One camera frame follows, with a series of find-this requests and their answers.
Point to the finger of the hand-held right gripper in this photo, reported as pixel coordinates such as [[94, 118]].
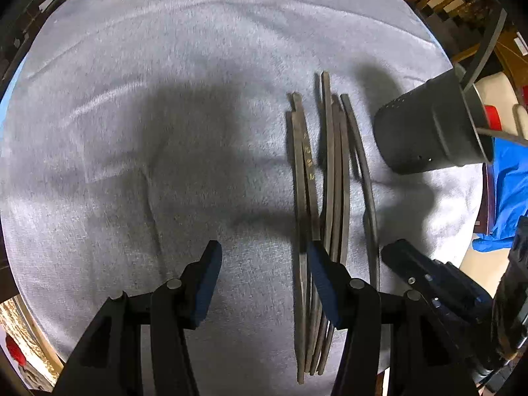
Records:
[[408, 260]]

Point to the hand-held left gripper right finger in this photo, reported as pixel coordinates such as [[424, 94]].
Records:
[[321, 276]]

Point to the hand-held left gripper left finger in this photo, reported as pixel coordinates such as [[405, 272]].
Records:
[[208, 280]]

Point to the black chopstick holder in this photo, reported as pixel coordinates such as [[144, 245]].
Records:
[[420, 128]]

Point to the blue jacket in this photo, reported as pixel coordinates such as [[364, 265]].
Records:
[[509, 181]]

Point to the grey tablecloth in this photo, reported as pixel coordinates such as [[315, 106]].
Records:
[[165, 132]]

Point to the red plastic stool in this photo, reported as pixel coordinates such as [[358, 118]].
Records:
[[493, 117]]

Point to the cream armchair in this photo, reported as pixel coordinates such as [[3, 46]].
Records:
[[495, 90]]

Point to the dark wooden bench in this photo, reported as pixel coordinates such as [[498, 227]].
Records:
[[24, 29]]

